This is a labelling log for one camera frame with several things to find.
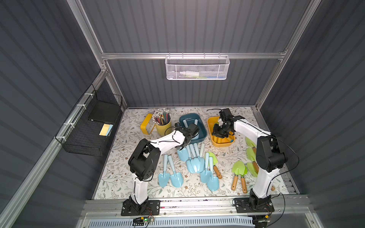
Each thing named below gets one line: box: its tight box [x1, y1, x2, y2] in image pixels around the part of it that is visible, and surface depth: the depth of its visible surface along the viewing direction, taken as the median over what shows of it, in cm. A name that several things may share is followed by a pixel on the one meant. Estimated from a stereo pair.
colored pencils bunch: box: [152, 108, 172, 126], surface depth 95 cm
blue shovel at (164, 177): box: [158, 154, 171, 188], surface depth 86 cm
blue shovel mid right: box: [200, 152, 211, 184], surface depth 86 cm
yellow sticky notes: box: [98, 123, 114, 137], surface depth 77 cm
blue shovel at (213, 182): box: [207, 156, 220, 192], surface depth 84 cm
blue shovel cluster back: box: [189, 142, 205, 174], surface depth 90 cm
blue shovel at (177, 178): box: [167, 155, 184, 188], surface depth 86 cm
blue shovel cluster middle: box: [177, 147, 190, 162], surface depth 93 cm
